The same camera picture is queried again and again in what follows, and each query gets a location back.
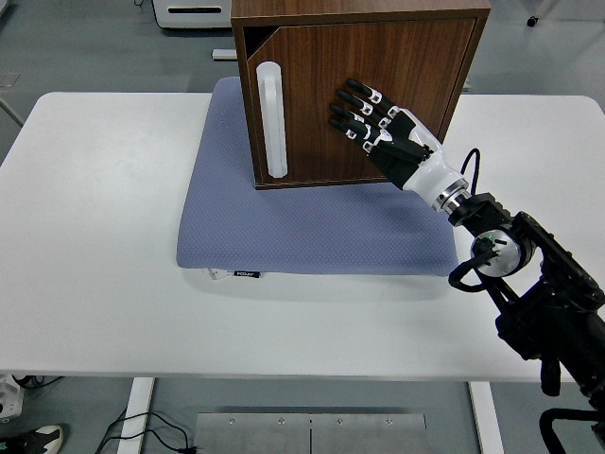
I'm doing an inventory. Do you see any person's foot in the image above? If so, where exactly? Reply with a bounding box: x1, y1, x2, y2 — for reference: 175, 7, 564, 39
0, 424, 65, 454

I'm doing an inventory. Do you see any blue-grey perforated mat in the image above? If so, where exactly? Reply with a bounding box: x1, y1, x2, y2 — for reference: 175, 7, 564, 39
175, 76, 459, 278

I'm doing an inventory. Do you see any black floor cable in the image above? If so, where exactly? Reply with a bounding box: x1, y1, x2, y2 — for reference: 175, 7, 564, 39
94, 409, 202, 454

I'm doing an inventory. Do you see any white floor device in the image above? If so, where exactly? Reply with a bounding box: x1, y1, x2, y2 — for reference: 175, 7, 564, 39
0, 374, 25, 422

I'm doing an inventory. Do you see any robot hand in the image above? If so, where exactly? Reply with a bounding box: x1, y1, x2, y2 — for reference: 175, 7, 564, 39
328, 78, 467, 205

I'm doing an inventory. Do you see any white table leg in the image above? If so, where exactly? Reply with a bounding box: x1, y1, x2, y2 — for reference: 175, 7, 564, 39
116, 377, 156, 454
468, 380, 506, 454

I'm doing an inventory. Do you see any thin black cable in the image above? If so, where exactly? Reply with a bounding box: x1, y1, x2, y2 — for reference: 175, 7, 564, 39
11, 375, 62, 390

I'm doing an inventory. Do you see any grey metal plate with screws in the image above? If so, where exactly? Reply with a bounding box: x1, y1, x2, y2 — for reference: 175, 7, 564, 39
195, 412, 427, 454

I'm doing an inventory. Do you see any brown wooden cabinet body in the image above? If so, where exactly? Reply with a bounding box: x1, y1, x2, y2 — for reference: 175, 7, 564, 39
230, 0, 491, 191

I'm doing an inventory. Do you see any brown wooden cabinet door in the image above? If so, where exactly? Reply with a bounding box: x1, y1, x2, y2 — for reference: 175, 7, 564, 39
245, 18, 476, 186

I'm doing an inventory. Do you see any white box appliance with slot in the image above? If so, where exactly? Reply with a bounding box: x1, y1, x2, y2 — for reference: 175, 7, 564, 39
153, 0, 233, 31

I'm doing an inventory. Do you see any white cabinet door handle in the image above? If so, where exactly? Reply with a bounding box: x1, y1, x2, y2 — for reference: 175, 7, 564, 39
254, 61, 289, 180

